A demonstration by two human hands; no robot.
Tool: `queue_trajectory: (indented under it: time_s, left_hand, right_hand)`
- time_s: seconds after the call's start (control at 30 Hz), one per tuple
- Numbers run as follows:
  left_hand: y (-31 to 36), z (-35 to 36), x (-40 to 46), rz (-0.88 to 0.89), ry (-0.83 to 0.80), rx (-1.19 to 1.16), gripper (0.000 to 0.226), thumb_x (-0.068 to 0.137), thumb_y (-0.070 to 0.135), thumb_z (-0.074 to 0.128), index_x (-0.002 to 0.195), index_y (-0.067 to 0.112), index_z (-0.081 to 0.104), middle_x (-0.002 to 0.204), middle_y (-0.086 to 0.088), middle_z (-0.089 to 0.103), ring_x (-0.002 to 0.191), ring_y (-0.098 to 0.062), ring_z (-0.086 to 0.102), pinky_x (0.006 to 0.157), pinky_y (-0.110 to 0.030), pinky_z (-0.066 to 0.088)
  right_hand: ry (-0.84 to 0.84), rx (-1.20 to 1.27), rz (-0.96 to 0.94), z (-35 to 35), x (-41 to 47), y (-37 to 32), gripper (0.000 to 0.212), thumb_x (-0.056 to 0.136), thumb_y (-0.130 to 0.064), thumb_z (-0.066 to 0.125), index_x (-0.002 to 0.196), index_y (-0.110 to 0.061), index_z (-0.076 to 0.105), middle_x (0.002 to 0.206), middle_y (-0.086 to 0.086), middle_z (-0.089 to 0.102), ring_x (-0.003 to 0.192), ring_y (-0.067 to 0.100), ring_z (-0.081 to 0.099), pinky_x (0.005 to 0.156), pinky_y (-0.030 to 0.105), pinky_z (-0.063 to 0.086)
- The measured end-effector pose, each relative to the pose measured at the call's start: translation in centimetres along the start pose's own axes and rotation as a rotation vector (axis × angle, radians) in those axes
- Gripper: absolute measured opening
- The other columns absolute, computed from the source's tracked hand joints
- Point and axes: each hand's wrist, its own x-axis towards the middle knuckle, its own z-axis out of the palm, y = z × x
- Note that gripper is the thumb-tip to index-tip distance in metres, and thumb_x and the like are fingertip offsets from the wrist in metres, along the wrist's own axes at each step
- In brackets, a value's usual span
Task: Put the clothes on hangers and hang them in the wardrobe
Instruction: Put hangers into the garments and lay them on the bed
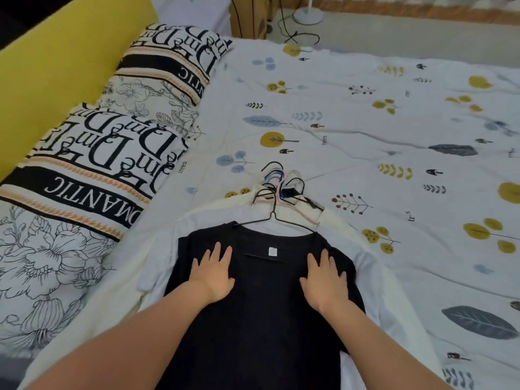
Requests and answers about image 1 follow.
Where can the black t-shirt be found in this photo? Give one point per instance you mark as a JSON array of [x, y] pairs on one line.
[[264, 320]]

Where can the person's right hand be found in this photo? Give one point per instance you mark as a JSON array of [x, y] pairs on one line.
[[325, 284]]

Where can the person's left forearm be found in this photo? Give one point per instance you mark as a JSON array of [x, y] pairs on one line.
[[122, 345]]

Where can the purple curtain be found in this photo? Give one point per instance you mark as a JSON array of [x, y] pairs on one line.
[[406, 6]]

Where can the person's left hand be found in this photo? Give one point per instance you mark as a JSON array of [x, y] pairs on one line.
[[211, 280]]

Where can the black white printed pillow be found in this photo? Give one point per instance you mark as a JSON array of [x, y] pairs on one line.
[[81, 190], [170, 64]]

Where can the person's right forearm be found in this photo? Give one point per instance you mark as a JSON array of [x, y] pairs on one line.
[[378, 349]]

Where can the white standing fan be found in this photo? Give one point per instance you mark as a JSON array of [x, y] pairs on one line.
[[308, 16]]

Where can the grey bed sheet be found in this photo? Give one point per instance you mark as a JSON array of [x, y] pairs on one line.
[[12, 373]]

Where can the cream padded jacket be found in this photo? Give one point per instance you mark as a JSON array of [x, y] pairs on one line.
[[122, 296]]

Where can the teal hanger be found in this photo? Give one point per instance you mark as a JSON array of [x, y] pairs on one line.
[[271, 181]]

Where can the yellow black bed headboard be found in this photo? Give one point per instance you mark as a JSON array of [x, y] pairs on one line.
[[61, 56]]

